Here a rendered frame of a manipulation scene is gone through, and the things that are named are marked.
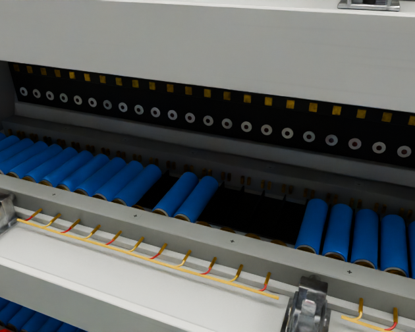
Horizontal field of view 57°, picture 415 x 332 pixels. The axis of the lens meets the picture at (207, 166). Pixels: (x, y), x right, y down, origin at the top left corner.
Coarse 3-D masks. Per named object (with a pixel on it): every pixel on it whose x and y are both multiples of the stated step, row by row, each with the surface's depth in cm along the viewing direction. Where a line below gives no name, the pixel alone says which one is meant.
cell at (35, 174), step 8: (64, 152) 41; (72, 152) 41; (48, 160) 39; (56, 160) 40; (64, 160) 40; (40, 168) 38; (48, 168) 38; (56, 168) 39; (24, 176) 37; (32, 176) 37; (40, 176) 37
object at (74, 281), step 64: (0, 128) 50; (128, 128) 43; (256, 192) 38; (0, 256) 30; (64, 256) 30; (128, 256) 30; (64, 320) 30; (128, 320) 26; (192, 320) 25; (256, 320) 25
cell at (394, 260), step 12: (396, 216) 31; (384, 228) 30; (396, 228) 30; (384, 240) 29; (396, 240) 29; (384, 252) 28; (396, 252) 28; (384, 264) 27; (396, 264) 27; (408, 276) 26
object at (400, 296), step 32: (32, 192) 34; (64, 192) 34; (32, 224) 32; (96, 224) 32; (128, 224) 30; (160, 224) 30; (192, 224) 30; (192, 256) 29; (224, 256) 28; (256, 256) 27; (288, 256) 27; (320, 256) 27; (352, 288) 25; (384, 288) 24; (352, 320) 24
